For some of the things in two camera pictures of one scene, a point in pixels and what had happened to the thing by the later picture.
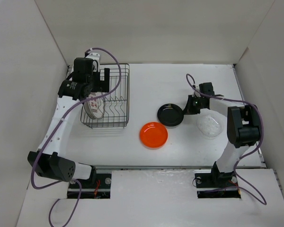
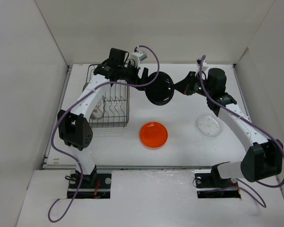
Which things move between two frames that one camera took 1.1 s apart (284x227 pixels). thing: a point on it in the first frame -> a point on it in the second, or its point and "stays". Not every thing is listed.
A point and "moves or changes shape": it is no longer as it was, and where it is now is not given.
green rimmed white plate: x=87 y=106 moves or changes shape
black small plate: x=170 y=115 -> x=161 y=91
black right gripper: x=189 y=109 -> x=184 y=86
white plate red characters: x=97 y=105 stays
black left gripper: x=102 y=86 -> x=137 y=81
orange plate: x=154 y=135 stays
